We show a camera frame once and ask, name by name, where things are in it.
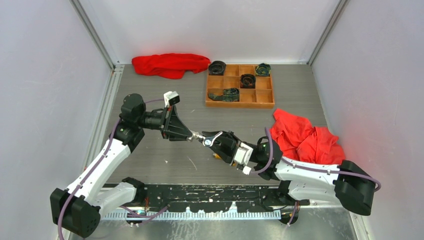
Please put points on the chrome metal faucet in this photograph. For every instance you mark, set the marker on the chrome metal faucet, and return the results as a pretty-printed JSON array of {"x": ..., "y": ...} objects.
[{"x": 207, "y": 141}]

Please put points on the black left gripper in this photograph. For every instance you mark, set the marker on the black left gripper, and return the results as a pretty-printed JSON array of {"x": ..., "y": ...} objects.
[{"x": 173, "y": 128}]

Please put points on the red cloth at right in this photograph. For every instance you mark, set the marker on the red cloth at right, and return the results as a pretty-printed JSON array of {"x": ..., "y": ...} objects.
[{"x": 299, "y": 140}]

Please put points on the rolled dark belt top-left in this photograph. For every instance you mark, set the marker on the rolled dark belt top-left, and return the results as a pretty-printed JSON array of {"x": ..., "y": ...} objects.
[{"x": 217, "y": 68}]

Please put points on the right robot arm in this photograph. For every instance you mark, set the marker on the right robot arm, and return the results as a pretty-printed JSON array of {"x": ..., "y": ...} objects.
[{"x": 345, "y": 183}]

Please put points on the red cloth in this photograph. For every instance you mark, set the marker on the red cloth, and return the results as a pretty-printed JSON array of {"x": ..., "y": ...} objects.
[
  {"x": 299, "y": 140},
  {"x": 170, "y": 65}
]

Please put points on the dark belt lying flat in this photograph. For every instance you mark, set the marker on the dark belt lying flat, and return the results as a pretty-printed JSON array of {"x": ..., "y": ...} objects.
[{"x": 228, "y": 95}]

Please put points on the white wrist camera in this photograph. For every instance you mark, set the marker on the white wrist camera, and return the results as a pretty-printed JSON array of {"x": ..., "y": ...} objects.
[
  {"x": 242, "y": 157},
  {"x": 171, "y": 98}
]

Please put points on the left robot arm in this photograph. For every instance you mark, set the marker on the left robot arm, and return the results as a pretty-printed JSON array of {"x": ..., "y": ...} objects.
[{"x": 80, "y": 207}]

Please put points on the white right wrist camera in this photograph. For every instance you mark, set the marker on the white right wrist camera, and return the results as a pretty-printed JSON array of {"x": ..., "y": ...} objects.
[{"x": 242, "y": 157}]

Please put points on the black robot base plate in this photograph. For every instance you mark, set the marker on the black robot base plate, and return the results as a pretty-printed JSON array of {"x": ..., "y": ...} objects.
[{"x": 209, "y": 198}]

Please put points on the rolled dark belt top-right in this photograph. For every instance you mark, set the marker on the rolled dark belt top-right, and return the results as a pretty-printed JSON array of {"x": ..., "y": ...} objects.
[{"x": 263, "y": 70}]

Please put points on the wooden compartment tray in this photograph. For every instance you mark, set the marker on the wooden compartment tray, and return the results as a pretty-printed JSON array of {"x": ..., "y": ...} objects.
[{"x": 239, "y": 86}]

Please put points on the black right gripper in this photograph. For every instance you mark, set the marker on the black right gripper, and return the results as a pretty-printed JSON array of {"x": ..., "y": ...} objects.
[{"x": 227, "y": 149}]

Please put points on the perforated metal rail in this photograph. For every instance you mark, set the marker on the perforated metal rail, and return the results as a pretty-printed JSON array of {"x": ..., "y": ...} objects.
[{"x": 232, "y": 214}]

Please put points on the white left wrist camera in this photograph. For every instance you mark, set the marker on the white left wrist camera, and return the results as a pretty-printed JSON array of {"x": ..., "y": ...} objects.
[{"x": 171, "y": 98}]

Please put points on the rolled dark belt centre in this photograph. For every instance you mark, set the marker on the rolled dark belt centre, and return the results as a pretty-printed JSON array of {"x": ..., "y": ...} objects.
[{"x": 247, "y": 81}]

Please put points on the red cloth at back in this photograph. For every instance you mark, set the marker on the red cloth at back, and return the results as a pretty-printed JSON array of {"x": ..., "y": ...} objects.
[{"x": 170, "y": 65}]

